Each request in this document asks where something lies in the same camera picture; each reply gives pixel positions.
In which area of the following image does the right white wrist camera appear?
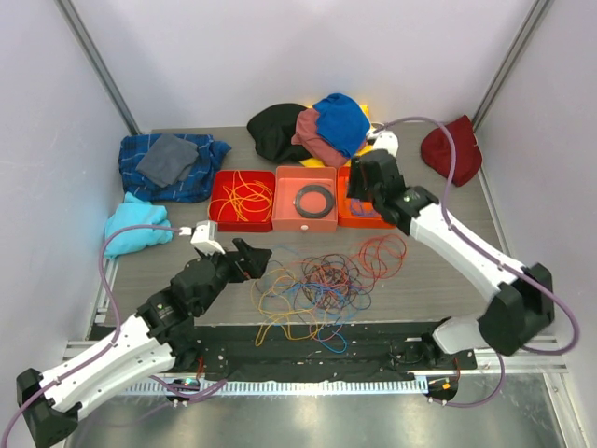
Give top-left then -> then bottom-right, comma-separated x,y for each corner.
367,130 -> 399,157

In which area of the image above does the cyan cloth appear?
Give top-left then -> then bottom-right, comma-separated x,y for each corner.
104,192 -> 174,259

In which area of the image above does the yellow wire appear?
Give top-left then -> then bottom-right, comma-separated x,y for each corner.
212,170 -> 327,346

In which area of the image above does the white slotted cable duct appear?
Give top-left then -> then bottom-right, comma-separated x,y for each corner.
117,376 -> 428,398

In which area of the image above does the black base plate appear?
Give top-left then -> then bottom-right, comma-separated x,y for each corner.
149,319 -> 477,383

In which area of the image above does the blue striped cloth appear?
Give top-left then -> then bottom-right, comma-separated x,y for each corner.
118,133 -> 231,203

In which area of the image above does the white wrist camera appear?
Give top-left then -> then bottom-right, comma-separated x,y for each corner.
367,130 -> 399,157
178,220 -> 225,255

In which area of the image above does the grey cloth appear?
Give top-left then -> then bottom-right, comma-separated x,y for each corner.
136,134 -> 199,188

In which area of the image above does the orange plastic box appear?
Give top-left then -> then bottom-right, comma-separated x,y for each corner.
336,166 -> 392,229

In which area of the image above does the pink cloth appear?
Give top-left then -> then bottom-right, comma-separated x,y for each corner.
291,108 -> 348,169

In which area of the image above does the black cloth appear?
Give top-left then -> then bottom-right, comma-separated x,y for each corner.
246,103 -> 311,164

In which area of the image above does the red plastic box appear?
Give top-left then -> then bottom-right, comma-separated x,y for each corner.
208,170 -> 276,232

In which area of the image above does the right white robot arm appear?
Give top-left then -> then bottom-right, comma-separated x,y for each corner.
347,149 -> 555,369

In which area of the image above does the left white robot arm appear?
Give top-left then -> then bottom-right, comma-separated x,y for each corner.
17,238 -> 272,447

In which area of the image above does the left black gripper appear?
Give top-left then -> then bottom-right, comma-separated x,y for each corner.
197,238 -> 271,315

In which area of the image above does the dark red cloth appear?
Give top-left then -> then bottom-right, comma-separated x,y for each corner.
421,115 -> 482,187

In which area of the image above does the grey coiled cable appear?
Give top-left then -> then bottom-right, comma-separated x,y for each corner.
293,184 -> 337,217

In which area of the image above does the red wire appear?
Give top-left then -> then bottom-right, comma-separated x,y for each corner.
310,233 -> 408,328

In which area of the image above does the salmon pink drawer box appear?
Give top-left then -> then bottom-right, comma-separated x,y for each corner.
271,166 -> 338,232

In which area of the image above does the brown wire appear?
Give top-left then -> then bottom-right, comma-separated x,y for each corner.
300,254 -> 369,323

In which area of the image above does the yellow cloth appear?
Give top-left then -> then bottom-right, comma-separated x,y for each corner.
299,104 -> 372,168

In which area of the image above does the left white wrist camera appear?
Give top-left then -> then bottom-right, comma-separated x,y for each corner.
178,220 -> 225,255

